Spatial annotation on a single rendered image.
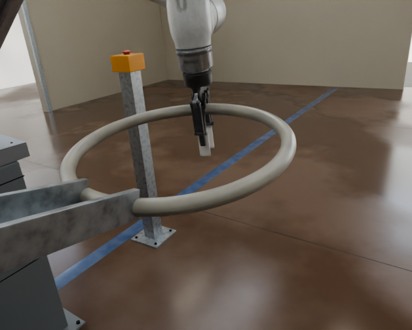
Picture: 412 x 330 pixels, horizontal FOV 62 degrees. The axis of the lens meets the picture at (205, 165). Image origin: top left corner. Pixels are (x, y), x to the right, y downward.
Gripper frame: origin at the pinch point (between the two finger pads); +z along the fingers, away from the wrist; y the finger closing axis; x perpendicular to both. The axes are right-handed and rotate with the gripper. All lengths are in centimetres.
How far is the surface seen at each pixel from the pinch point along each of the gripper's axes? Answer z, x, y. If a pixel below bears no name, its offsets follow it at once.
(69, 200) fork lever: -11.2, -11.4, 46.8
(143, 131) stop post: 25, -54, -72
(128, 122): -10.5, -17.2, 10.0
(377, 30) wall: 53, 154, -521
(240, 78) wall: 133, -76, -601
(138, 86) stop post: 2, -52, -76
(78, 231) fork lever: -13, -3, 57
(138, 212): -9.7, 0.8, 47.5
